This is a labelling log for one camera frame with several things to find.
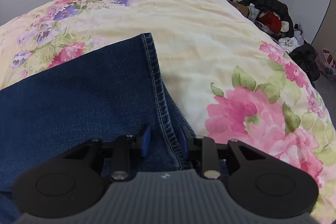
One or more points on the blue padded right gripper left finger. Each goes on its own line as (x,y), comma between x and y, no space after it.
(142,141)

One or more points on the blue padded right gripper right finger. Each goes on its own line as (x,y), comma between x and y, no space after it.
(186,141)

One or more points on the blue denim jeans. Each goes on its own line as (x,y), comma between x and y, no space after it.
(68,145)

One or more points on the floral yellow bed quilt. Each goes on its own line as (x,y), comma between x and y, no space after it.
(229,79)

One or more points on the white crumpled clothes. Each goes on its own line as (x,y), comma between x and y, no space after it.
(290,44)

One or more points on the brown cardboard box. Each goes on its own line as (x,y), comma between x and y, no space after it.
(244,10)

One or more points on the black garment on floor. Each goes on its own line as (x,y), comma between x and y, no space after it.
(304,56)

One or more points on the red garment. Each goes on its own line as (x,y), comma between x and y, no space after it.
(272,21)

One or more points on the black jacket clothes pile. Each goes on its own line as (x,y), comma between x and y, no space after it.
(276,6)

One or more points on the pink patterned bag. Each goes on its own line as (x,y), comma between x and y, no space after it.
(326,64)

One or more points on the beige wardrobe cabinet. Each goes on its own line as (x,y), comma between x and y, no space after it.
(326,34)

